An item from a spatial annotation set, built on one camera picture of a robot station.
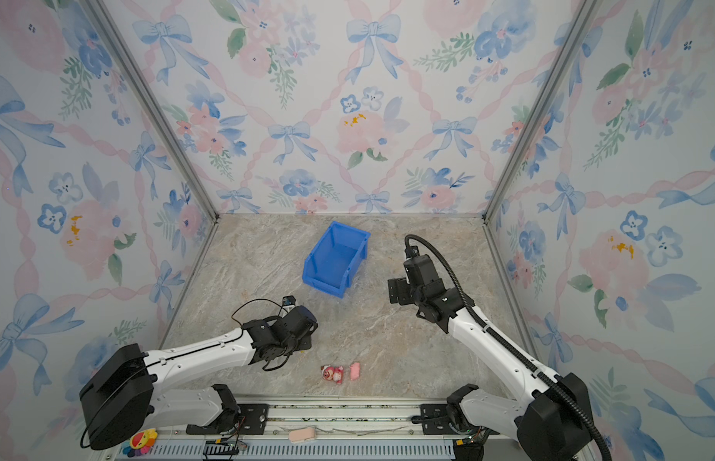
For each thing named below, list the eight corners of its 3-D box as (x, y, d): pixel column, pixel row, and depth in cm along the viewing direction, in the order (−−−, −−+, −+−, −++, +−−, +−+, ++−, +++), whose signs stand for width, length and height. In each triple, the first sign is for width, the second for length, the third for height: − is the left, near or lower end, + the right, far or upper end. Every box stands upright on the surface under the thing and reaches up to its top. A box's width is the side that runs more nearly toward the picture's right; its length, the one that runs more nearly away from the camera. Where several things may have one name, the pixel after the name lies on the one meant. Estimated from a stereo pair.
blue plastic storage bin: (303, 286, 102) (298, 269, 93) (334, 239, 115) (332, 220, 107) (342, 302, 98) (340, 285, 89) (370, 252, 111) (370, 233, 103)
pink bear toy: (320, 383, 81) (319, 380, 79) (322, 369, 84) (320, 365, 81) (343, 383, 81) (342, 380, 79) (343, 369, 84) (343, 365, 81)
